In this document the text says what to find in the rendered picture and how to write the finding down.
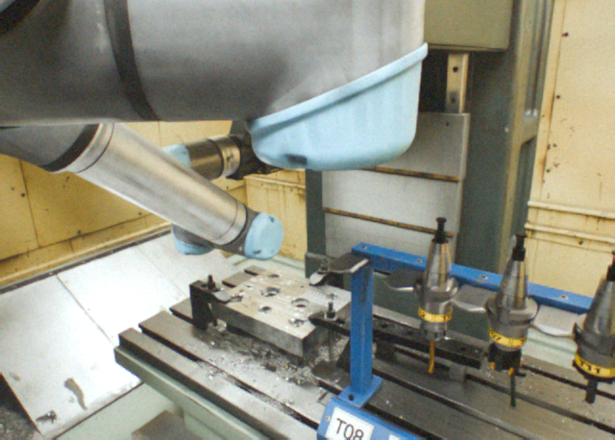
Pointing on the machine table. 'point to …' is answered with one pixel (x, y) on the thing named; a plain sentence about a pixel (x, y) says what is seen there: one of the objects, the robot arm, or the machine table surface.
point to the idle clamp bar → (463, 356)
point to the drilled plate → (278, 327)
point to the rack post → (360, 340)
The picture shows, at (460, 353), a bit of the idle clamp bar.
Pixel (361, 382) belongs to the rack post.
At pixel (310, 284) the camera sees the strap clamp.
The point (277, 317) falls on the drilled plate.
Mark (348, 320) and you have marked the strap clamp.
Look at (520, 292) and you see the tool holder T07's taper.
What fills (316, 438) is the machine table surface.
